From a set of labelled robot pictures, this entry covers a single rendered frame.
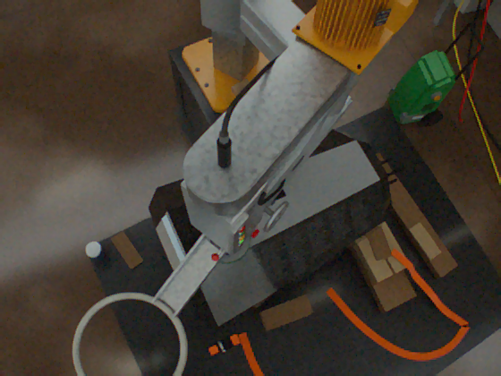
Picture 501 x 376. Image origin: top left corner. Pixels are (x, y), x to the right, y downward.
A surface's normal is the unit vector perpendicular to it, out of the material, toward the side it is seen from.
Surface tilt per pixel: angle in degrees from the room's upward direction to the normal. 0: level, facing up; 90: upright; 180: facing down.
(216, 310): 45
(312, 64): 0
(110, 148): 0
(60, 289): 0
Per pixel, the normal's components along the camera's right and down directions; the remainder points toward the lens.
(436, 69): -0.50, -0.19
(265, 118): 0.04, -0.36
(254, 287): 0.36, 0.33
